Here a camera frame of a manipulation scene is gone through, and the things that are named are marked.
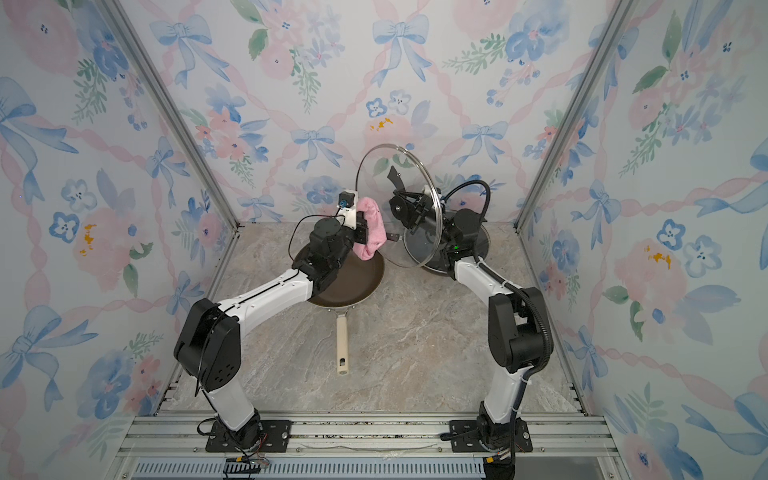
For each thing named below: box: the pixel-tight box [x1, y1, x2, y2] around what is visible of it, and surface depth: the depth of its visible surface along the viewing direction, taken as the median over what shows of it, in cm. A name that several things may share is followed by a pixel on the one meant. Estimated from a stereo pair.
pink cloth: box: [352, 197, 387, 261], surface depth 80 cm
